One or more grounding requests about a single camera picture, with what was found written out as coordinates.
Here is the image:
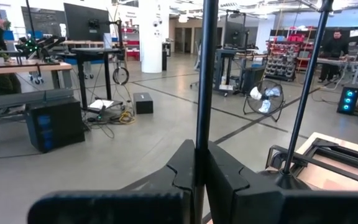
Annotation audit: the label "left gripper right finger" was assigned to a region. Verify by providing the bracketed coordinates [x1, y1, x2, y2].
[205, 141, 358, 224]

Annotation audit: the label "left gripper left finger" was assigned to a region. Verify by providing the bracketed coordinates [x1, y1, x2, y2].
[26, 139, 197, 224]

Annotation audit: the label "black metal candlestick holder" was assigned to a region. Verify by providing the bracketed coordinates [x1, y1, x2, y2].
[258, 0, 335, 191]
[194, 0, 220, 224]

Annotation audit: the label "black box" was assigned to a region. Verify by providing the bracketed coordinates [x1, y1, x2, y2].
[132, 91, 154, 115]

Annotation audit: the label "white paper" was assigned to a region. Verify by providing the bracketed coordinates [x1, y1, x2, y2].
[88, 98, 115, 111]

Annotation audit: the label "black floor fan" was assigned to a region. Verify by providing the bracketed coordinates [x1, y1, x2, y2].
[242, 79, 286, 123]

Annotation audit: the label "black computer tower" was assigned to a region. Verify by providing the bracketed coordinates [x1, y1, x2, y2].
[25, 97, 86, 154]

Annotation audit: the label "computer tower blue lights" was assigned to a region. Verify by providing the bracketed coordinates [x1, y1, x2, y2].
[336, 83, 358, 115]

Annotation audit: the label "storage bin rack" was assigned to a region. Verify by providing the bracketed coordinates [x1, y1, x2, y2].
[264, 32, 301, 82]

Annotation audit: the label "black standing desk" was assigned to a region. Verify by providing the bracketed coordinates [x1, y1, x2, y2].
[71, 46, 124, 110]
[213, 48, 269, 96]

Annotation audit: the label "grey metal bench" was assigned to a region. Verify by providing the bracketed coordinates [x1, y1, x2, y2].
[0, 88, 75, 129]

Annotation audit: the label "red storage shelf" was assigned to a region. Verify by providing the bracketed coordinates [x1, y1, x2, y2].
[121, 26, 141, 62]

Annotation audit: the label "white pillar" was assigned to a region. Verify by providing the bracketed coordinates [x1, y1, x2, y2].
[138, 0, 170, 74]

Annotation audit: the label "black monitor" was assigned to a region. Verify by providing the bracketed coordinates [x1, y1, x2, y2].
[63, 2, 111, 42]
[223, 9, 248, 49]

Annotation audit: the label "wooden workbench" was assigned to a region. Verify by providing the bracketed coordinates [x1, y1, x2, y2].
[0, 58, 73, 91]

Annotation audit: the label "yellow floor cable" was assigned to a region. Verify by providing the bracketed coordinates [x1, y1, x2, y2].
[117, 110, 137, 125]

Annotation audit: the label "black metal table frame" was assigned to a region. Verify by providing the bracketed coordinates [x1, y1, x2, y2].
[293, 136, 358, 188]

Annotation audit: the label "coiled black cable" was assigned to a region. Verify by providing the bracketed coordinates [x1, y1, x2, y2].
[112, 66, 131, 86]

